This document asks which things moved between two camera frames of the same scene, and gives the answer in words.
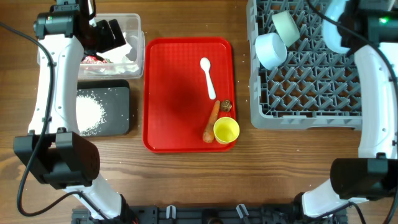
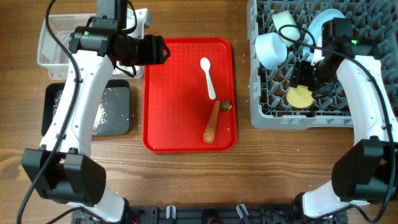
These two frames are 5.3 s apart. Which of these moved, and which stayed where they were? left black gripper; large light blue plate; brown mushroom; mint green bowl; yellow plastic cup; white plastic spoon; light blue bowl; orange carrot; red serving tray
Moved: left black gripper; large light blue plate; yellow plastic cup
Stayed: red serving tray; light blue bowl; brown mushroom; white plastic spoon; orange carrot; mint green bowl
